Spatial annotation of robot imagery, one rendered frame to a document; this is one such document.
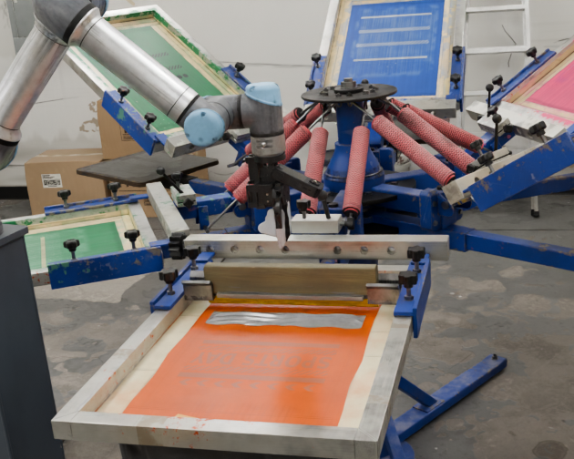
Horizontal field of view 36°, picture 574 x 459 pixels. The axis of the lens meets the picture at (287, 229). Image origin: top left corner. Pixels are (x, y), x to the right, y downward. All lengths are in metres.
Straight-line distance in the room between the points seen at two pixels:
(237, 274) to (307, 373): 0.39
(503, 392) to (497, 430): 0.28
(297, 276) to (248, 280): 0.12
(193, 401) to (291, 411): 0.19
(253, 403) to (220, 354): 0.23
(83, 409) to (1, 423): 0.48
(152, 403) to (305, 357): 0.33
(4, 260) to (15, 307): 0.11
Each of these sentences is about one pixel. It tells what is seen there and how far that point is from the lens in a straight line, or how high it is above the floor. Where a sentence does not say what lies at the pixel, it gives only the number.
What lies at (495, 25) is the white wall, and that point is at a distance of 5.97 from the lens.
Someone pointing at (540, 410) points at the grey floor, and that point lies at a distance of 3.52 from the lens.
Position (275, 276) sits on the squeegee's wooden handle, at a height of 1.04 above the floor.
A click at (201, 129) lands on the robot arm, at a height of 1.42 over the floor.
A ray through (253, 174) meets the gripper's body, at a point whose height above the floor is 1.28.
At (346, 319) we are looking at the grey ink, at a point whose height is 0.96.
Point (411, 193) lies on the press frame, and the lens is 2.64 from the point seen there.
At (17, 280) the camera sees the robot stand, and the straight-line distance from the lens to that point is 2.06.
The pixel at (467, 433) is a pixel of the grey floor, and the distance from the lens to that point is 3.35.
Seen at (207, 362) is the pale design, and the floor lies 0.96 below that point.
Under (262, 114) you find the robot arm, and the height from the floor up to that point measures 1.42.
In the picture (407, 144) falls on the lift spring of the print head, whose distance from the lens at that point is 2.53.
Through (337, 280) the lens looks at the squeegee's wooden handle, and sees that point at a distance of 1.97.
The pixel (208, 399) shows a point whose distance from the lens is 1.68.
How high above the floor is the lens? 1.76
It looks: 18 degrees down
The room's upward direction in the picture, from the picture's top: 5 degrees counter-clockwise
